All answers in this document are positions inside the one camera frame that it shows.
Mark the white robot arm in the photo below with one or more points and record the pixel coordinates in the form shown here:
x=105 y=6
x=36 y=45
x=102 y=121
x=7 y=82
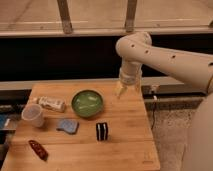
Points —
x=195 y=69

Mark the left metal post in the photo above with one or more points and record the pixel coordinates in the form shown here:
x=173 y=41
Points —
x=65 y=16

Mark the black white striped eraser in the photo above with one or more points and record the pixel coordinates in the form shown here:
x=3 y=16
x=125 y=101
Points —
x=102 y=131

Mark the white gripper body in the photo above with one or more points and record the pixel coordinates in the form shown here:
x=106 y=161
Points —
x=129 y=79

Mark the red snack packet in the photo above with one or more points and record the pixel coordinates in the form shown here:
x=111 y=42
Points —
x=38 y=149

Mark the right metal post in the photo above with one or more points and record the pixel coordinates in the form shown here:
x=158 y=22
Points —
x=130 y=15

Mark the green bowl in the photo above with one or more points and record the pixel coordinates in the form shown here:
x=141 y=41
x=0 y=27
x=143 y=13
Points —
x=87 y=103

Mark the white plastic cup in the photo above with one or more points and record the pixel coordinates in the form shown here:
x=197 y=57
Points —
x=33 y=114

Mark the metal post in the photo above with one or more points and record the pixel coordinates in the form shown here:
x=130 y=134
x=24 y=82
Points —
x=130 y=15
x=65 y=16

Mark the lying white bottle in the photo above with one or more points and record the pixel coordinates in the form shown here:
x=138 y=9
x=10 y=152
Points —
x=50 y=103

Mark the blue sponge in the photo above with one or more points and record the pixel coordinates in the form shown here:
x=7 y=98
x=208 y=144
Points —
x=68 y=126

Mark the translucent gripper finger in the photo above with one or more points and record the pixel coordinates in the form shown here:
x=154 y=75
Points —
x=138 y=88
x=120 y=89

